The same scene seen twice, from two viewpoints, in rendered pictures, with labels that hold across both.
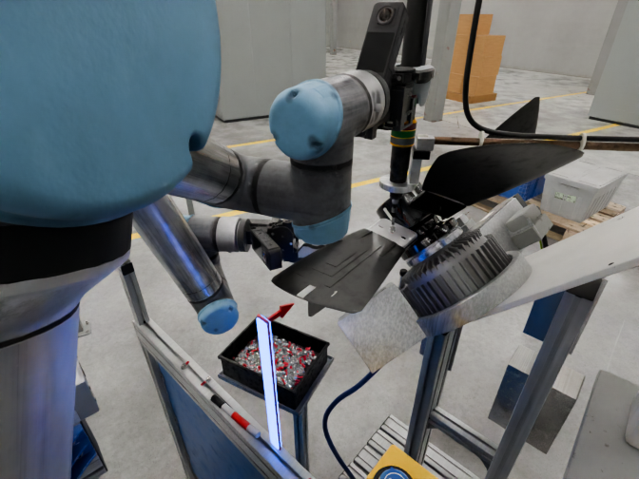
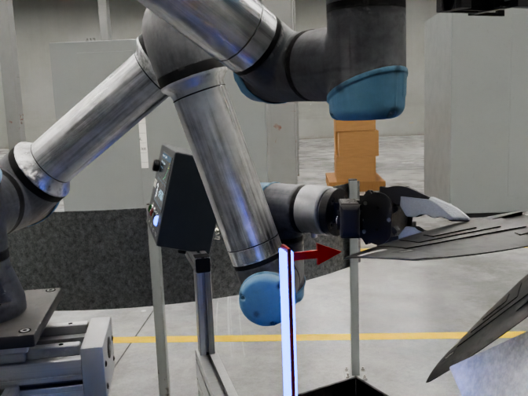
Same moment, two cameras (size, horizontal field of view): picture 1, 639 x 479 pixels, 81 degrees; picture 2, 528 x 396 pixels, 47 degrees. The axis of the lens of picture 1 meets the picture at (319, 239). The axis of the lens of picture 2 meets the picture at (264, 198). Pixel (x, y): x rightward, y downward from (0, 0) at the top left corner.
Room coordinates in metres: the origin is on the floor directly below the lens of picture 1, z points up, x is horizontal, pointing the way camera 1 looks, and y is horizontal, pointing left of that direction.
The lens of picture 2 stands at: (-0.13, -0.24, 1.35)
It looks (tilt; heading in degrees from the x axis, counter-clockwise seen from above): 9 degrees down; 33
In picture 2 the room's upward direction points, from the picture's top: 2 degrees counter-clockwise
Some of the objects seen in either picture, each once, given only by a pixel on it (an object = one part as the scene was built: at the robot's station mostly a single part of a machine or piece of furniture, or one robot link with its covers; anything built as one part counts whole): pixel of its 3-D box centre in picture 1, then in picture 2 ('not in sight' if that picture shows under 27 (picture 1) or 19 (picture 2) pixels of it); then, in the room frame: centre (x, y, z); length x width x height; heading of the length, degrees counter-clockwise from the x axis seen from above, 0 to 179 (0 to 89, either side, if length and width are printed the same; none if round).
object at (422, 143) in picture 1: (405, 162); not in sight; (0.67, -0.16, 1.34); 0.09 x 0.07 x 0.10; 83
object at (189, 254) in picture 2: (107, 251); (193, 251); (0.83, 0.56, 1.04); 0.24 x 0.03 x 0.03; 48
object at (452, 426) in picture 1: (461, 433); not in sight; (0.63, -0.40, 0.56); 0.19 x 0.04 x 0.04; 48
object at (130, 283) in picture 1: (133, 292); (203, 304); (0.76, 0.48, 0.96); 0.03 x 0.03 x 0.20; 48
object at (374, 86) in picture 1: (356, 103); not in sight; (0.50, -0.05, 1.48); 0.08 x 0.05 x 0.08; 58
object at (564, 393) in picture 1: (532, 398); not in sight; (0.62, -0.55, 0.73); 0.15 x 0.09 x 0.22; 48
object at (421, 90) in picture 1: (423, 86); not in sight; (0.64, -0.17, 1.48); 0.09 x 0.03 x 0.06; 138
